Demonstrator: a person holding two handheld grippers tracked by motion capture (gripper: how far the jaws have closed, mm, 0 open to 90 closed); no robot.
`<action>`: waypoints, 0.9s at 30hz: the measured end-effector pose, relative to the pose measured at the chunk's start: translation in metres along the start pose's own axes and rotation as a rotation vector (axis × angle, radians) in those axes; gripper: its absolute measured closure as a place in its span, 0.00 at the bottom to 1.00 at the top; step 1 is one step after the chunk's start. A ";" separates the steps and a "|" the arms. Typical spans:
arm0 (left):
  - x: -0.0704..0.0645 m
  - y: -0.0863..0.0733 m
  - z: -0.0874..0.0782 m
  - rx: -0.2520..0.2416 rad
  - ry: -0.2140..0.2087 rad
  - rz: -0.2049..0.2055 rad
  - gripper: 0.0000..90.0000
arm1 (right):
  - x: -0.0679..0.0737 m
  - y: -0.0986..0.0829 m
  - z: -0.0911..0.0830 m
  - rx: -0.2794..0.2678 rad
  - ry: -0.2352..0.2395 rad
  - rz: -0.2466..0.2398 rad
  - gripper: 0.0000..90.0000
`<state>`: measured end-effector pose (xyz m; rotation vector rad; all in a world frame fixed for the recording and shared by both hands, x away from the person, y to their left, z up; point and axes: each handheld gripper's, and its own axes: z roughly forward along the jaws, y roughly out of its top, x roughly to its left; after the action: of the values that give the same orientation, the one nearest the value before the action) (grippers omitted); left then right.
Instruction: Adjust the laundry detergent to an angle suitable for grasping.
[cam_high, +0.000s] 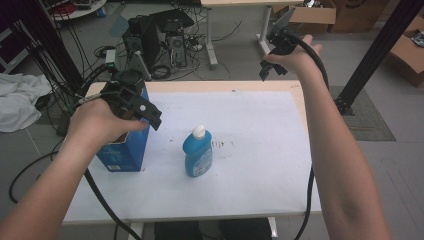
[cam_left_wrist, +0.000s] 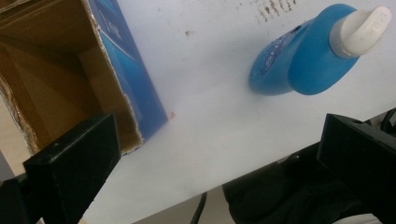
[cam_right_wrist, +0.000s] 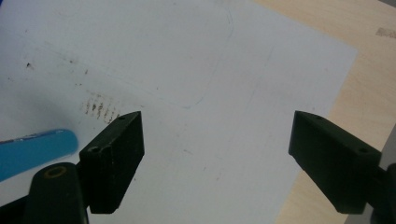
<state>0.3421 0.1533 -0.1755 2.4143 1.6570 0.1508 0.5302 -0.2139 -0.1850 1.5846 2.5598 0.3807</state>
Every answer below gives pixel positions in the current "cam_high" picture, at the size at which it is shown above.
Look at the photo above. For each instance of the person's left hand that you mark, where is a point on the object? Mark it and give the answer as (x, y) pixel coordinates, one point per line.
(96, 123)

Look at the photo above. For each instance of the black metal frame post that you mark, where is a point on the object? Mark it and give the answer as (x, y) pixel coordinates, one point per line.
(376, 50)

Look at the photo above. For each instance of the round white table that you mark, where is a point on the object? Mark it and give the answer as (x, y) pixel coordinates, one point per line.
(80, 11)

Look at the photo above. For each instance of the white cloth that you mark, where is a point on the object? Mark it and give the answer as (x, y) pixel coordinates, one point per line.
(20, 100)

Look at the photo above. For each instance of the black computer equipment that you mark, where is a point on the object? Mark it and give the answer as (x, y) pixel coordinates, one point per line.
(150, 36)

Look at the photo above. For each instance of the white desk with metal legs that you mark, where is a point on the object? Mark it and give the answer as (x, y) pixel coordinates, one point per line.
(233, 2)

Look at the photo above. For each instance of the large cardboard box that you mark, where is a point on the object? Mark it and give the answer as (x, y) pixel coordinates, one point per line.
(406, 56)

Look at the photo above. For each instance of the blue cardboard box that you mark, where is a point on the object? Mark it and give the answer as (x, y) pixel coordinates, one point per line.
(131, 150)

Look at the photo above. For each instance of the small silver box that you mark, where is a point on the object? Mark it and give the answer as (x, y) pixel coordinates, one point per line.
(110, 56)

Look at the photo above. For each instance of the open cardboard box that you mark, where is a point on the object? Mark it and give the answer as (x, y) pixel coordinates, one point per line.
(315, 15)

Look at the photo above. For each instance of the white table leg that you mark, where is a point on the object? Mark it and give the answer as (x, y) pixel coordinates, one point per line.
(272, 226)

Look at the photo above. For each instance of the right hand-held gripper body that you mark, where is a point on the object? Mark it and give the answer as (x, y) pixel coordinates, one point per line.
(283, 43)

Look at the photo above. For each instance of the blue bottle with white cap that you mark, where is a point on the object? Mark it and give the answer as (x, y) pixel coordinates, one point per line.
(198, 153)

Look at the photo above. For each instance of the person's right hand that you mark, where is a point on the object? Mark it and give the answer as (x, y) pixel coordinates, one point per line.
(300, 58)

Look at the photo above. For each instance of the dark floor mat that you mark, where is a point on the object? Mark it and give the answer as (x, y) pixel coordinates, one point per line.
(370, 123)

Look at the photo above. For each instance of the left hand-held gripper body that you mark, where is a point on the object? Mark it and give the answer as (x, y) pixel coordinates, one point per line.
(125, 90)

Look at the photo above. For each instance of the tall cardboard box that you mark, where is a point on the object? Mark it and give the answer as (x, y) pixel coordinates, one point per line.
(356, 13)

